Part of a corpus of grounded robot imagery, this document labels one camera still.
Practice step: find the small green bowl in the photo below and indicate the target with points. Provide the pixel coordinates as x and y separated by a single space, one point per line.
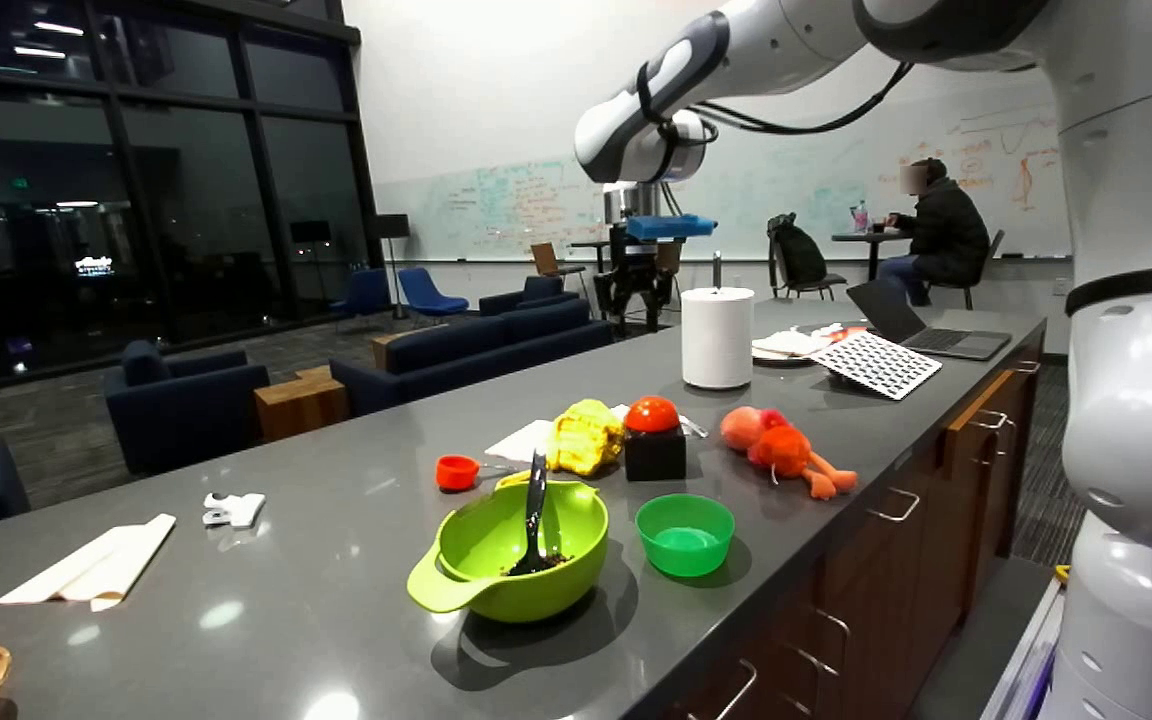
687 540

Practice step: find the white paper napkin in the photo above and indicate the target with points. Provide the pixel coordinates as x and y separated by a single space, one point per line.
520 441

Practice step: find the pink and orange plush toy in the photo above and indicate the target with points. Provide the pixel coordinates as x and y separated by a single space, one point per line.
783 449

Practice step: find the bright blue lounge chair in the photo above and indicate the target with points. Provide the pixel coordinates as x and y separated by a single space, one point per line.
426 288

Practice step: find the black box with toys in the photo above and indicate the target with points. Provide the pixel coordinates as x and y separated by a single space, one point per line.
654 441

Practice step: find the yellow crocheted hat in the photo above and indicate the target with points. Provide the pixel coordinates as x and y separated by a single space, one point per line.
591 437

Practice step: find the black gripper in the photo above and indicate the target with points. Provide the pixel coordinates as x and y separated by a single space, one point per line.
638 267

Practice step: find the black monitor on stand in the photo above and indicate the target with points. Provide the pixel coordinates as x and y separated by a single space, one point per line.
392 225

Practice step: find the navy blue sofa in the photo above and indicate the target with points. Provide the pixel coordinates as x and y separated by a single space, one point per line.
496 342

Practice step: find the large lime green bowl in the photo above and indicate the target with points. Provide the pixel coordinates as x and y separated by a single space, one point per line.
520 567

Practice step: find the white papers pile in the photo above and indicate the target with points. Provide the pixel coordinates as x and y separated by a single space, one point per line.
790 346

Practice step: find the brown wooden counter cabinet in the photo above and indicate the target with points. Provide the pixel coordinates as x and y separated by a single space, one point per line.
898 572

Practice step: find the seated person in dark jacket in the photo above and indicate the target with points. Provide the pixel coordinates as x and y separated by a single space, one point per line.
945 225

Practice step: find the black backpack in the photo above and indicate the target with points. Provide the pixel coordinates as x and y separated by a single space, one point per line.
803 252

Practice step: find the crumpled white paper piece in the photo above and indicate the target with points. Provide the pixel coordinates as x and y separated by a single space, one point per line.
232 508

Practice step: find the wooden side table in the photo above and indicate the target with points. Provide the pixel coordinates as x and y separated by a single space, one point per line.
299 407

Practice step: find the black spoon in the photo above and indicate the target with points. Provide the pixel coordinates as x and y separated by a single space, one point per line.
533 522

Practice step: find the dark high bistro table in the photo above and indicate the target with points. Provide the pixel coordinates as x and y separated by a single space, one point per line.
591 244

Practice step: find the dark open laptop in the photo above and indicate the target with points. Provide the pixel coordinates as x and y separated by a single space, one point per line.
929 335

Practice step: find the dark table with pink cup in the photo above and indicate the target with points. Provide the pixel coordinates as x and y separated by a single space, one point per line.
868 238

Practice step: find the white keyboard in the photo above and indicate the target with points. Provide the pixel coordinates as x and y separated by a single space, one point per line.
879 364

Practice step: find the white cylindrical container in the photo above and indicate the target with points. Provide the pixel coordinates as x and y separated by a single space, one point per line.
719 342

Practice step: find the wall whiteboard with drawings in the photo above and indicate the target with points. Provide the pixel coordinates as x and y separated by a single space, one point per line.
511 200

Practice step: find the small orange measuring cup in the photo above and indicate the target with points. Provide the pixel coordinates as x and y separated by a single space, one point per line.
459 473

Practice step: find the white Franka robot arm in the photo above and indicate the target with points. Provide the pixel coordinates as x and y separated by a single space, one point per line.
1139 401

